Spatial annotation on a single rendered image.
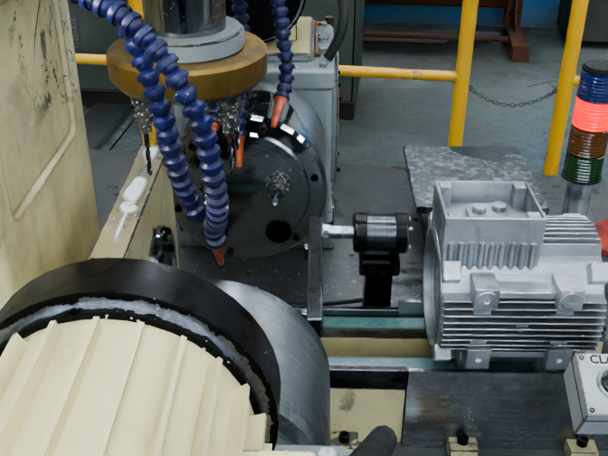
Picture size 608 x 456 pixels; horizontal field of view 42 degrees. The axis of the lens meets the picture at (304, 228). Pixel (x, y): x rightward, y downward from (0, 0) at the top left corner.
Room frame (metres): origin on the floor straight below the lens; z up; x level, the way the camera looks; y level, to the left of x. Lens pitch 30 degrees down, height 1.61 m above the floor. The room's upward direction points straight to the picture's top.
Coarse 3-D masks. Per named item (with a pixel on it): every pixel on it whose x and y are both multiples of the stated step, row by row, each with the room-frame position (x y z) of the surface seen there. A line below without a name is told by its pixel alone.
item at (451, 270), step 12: (444, 264) 0.81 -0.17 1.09; (456, 264) 0.81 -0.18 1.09; (588, 264) 0.82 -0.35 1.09; (600, 264) 0.81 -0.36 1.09; (444, 276) 0.80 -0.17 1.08; (456, 276) 0.80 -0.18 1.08; (588, 276) 0.81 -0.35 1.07; (600, 276) 0.80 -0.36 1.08; (432, 348) 0.82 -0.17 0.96; (432, 360) 0.81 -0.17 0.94; (444, 360) 0.81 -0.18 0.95
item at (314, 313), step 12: (312, 228) 1.00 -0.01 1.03; (324, 228) 1.01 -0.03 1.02; (312, 240) 0.97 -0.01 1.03; (312, 252) 0.93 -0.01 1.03; (312, 264) 0.90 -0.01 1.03; (312, 276) 0.88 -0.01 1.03; (312, 288) 0.85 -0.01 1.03; (312, 300) 0.82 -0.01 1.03; (312, 312) 0.80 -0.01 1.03; (312, 324) 0.78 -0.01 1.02
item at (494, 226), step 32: (448, 192) 0.91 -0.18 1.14; (480, 192) 0.92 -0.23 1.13; (512, 192) 0.92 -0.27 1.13; (448, 224) 0.83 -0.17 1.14; (480, 224) 0.83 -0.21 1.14; (512, 224) 0.83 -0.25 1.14; (544, 224) 0.83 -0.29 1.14; (448, 256) 0.83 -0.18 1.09; (480, 256) 0.82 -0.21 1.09; (512, 256) 0.82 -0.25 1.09
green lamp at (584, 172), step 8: (568, 152) 1.17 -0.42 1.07; (568, 160) 1.17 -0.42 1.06; (576, 160) 1.15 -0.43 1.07; (584, 160) 1.15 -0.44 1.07; (592, 160) 1.15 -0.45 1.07; (600, 160) 1.15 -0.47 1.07; (568, 168) 1.16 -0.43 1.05; (576, 168) 1.15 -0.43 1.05; (584, 168) 1.15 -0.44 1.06; (592, 168) 1.15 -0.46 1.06; (600, 168) 1.15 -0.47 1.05; (568, 176) 1.16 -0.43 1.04; (576, 176) 1.15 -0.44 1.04; (584, 176) 1.15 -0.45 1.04; (592, 176) 1.15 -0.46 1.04; (600, 176) 1.16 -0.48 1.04
